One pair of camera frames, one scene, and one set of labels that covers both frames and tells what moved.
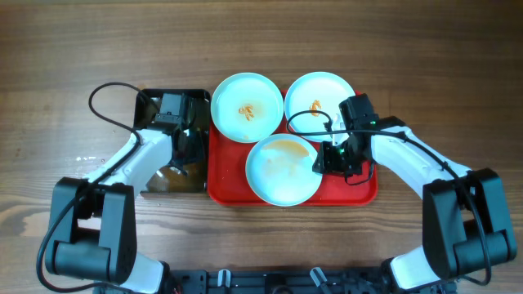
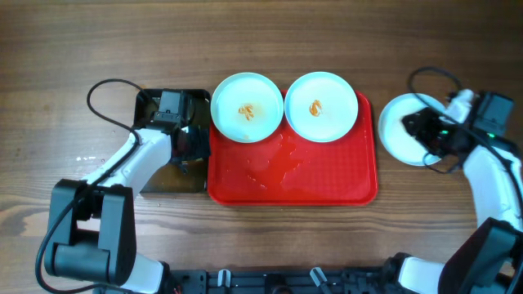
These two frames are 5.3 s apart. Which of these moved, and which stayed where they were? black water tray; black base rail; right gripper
Moved: right gripper
Stayed: black water tray; black base rail
